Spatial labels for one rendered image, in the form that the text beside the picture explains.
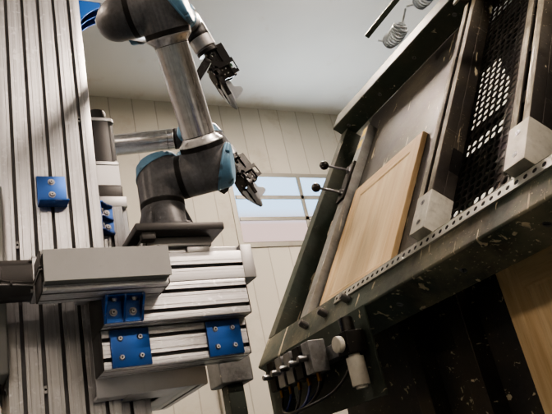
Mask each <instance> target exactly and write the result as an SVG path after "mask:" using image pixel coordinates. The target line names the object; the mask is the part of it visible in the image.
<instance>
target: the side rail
mask: <svg viewBox="0 0 552 414"><path fill-rule="evenodd" d="M360 138H361V136H359V135H358V134H357V133H355V132H353V131H351V130H349V129H347V130H345V132H344V133H343V134H342V135H341V137H340V140H339V142H338V146H337V149H336V151H335V154H334V156H333V160H332V163H331V166H335V167H340V168H347V167H348V166H349V165H350V164H351V163H352V161H353V158H354V155H355V153H356V150H357V146H358V143H359V140H360ZM345 175H346V171H343V170H339V169H335V168H329V171H328V174H327V177H326V178H325V181H324V185H323V188H328V189H332V190H336V191H339V190H340V189H341V187H342V184H343V180H344V178H345ZM337 199H338V193H335V192H331V191H323V190H321V192H320V197H319V199H318V201H317V204H316V207H315V210H314V213H313V215H312V218H311V221H310V224H309V227H308V229H307V232H306V235H305V238H304V241H303V243H302V245H301V249H300V252H299V254H298V257H297V261H296V263H295V265H294V268H293V271H292V275H291V277H290V279H289V282H288V285H287V288H286V291H285V293H284V296H283V299H282V302H281V305H280V307H279V309H278V314H277V316H276V319H275V321H274V325H273V328H272V329H271V332H270V335H269V339H270V338H272V337H273V336H274V335H276V334H278V333H279V332H281V331H282V330H284V329H286V328H287V327H288V326H290V325H291V324H293V323H295V322H296V321H298V320H299V319H300V318H301V313H302V311H303V308H304V305H305V303H306V299H307V296H308V293H309V291H310V288H311V284H312V281H313V278H314V276H315V271H316V269H317V266H318V263H319V261H320V257H321V254H322V251H323V249H324V244H325V242H326V239H327V234H328V231H329V227H330V224H331V222H332V221H333V219H334V215H335V212H336V209H337V207H338V204H337V203H336V202H337Z"/></svg>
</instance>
